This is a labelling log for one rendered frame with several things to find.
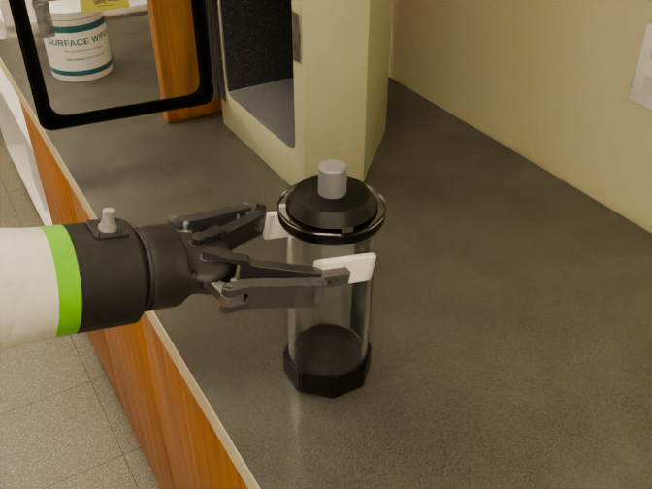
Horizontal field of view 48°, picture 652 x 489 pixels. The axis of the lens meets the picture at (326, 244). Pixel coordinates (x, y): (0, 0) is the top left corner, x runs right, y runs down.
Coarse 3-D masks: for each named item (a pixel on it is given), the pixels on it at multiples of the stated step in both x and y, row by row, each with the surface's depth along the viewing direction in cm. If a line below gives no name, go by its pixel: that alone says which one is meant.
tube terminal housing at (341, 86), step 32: (320, 0) 98; (352, 0) 101; (384, 0) 114; (320, 32) 101; (352, 32) 104; (384, 32) 118; (224, 64) 128; (320, 64) 104; (352, 64) 106; (384, 64) 123; (320, 96) 106; (352, 96) 109; (384, 96) 128; (256, 128) 124; (320, 128) 109; (352, 128) 113; (384, 128) 134; (288, 160) 116; (320, 160) 113; (352, 160) 116
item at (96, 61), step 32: (32, 0) 112; (64, 0) 114; (96, 0) 115; (128, 0) 117; (160, 0) 119; (64, 32) 116; (96, 32) 118; (128, 32) 120; (160, 32) 122; (192, 32) 124; (64, 64) 119; (96, 64) 121; (128, 64) 123; (160, 64) 125; (192, 64) 127; (32, 96) 120; (64, 96) 122; (96, 96) 124; (128, 96) 126; (160, 96) 128
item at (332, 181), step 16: (336, 160) 70; (320, 176) 69; (336, 176) 69; (304, 192) 71; (320, 192) 70; (336, 192) 70; (352, 192) 71; (368, 192) 71; (288, 208) 71; (304, 208) 69; (320, 208) 69; (336, 208) 69; (352, 208) 69; (368, 208) 70; (320, 224) 68; (336, 224) 68; (352, 224) 69
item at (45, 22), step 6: (36, 0) 112; (42, 0) 111; (36, 6) 111; (42, 6) 111; (48, 6) 112; (36, 12) 111; (42, 12) 111; (48, 12) 112; (42, 18) 112; (48, 18) 113; (42, 24) 113; (48, 24) 113; (42, 30) 113; (48, 30) 114; (42, 36) 114; (48, 36) 114; (54, 36) 114
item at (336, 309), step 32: (288, 192) 74; (288, 224) 69; (288, 256) 74; (320, 256) 70; (352, 288) 73; (288, 320) 79; (320, 320) 75; (352, 320) 76; (288, 352) 82; (320, 352) 78; (352, 352) 79
